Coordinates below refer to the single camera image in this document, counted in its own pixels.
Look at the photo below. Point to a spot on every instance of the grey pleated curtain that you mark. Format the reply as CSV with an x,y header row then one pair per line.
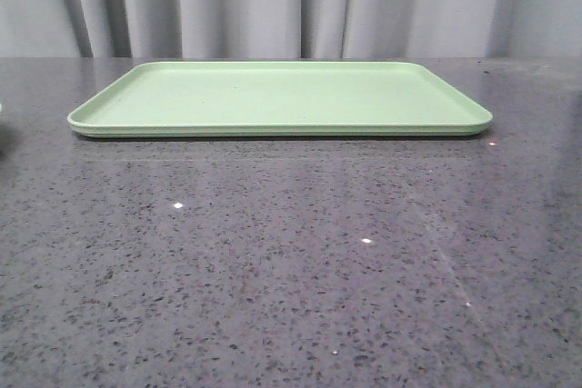
x,y
360,29

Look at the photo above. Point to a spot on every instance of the light green plastic tray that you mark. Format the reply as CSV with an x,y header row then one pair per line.
x,y
279,98

